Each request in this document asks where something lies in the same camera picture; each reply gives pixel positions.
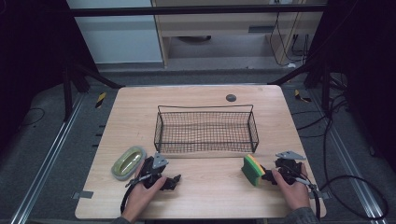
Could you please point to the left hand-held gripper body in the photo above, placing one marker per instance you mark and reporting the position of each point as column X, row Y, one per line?
column 155, row 163

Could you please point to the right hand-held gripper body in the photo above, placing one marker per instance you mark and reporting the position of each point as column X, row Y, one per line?
column 288, row 169

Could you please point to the green and yellow sponge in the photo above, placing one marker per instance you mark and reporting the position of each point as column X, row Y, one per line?
column 252, row 170

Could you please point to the green soap dish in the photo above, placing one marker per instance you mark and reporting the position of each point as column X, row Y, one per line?
column 128, row 162

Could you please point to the person's right hand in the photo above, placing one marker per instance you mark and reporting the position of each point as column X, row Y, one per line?
column 292, row 191

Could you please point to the person's left hand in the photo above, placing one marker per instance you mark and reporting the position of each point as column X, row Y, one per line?
column 140, row 196

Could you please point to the yellow and black tape strip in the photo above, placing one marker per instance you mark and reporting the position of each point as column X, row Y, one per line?
column 301, row 96
column 100, row 100

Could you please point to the grey round table grommet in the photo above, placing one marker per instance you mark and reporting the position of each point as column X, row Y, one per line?
column 231, row 98

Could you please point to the black metal stand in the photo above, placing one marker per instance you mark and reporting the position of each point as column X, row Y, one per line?
column 314, row 77
column 74, row 84

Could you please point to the black curtain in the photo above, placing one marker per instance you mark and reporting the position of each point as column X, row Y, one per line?
column 28, row 62
column 364, row 71

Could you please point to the white cabinet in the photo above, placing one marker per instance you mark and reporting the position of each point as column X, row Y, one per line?
column 118, row 37

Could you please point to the light wooden desk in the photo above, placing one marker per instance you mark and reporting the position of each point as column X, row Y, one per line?
column 218, row 28

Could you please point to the black horizontal bar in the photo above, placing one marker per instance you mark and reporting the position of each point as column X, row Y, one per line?
column 186, row 11

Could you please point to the grey table bracket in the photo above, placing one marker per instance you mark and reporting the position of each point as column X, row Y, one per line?
column 323, row 195
column 82, row 194

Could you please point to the metal floor rail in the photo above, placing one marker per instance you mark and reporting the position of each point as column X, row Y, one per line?
column 46, row 158
column 351, row 161

